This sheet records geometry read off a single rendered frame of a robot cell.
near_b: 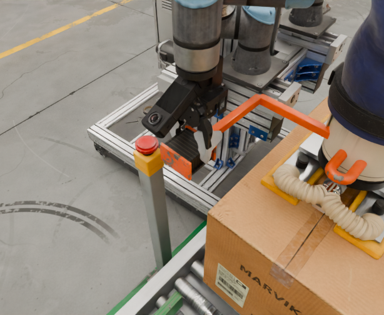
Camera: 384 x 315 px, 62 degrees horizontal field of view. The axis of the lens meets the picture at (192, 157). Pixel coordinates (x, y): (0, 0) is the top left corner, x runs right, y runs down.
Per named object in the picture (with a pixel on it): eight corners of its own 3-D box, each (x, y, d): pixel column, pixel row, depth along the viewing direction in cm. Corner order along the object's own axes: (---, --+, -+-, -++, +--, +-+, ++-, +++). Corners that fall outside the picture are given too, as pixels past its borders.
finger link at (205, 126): (217, 147, 61) (207, 106, 56) (212, 152, 60) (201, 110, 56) (200, 142, 64) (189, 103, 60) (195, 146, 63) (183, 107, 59)
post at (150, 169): (166, 289, 168) (146, 162, 94) (157, 280, 171) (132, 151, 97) (176, 280, 171) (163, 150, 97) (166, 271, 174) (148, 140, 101)
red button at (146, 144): (146, 163, 94) (145, 154, 91) (131, 151, 97) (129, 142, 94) (164, 150, 97) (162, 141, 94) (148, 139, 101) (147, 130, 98)
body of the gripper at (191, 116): (227, 114, 63) (232, 59, 54) (197, 135, 59) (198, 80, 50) (198, 97, 67) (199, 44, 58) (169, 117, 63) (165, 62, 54)
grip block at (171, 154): (189, 181, 65) (189, 165, 62) (160, 160, 69) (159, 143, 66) (216, 159, 69) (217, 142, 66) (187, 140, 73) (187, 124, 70)
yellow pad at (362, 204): (377, 261, 65) (388, 250, 61) (331, 231, 69) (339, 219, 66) (430, 169, 81) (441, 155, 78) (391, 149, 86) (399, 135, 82)
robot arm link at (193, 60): (197, 55, 47) (160, 37, 51) (197, 82, 50) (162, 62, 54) (230, 37, 51) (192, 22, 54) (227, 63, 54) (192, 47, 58)
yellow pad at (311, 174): (295, 207, 73) (300, 194, 70) (259, 184, 78) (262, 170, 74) (358, 134, 90) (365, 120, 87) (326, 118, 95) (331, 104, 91)
